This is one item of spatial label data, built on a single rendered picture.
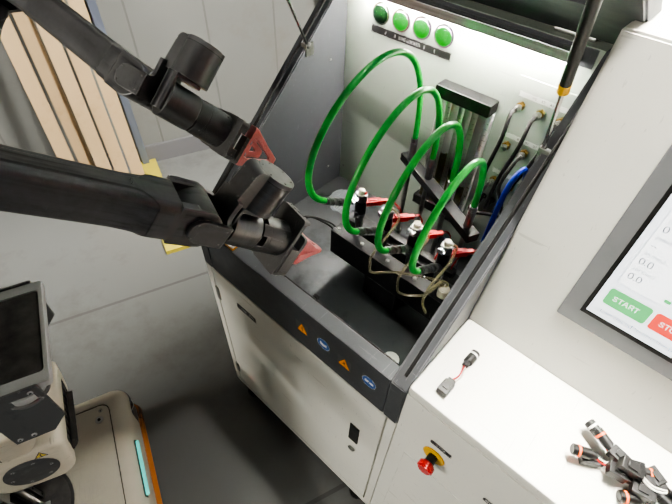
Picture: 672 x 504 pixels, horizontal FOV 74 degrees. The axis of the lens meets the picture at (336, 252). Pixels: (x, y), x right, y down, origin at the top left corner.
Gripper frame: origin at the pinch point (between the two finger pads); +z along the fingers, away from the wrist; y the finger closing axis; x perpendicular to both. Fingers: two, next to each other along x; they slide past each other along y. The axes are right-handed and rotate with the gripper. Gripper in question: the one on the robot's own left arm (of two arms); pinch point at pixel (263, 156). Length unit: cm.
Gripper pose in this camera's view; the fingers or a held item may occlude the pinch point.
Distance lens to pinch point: 81.9
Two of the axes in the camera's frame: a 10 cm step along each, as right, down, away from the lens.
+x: -5.1, 8.6, 1.0
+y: -5.8, -4.3, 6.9
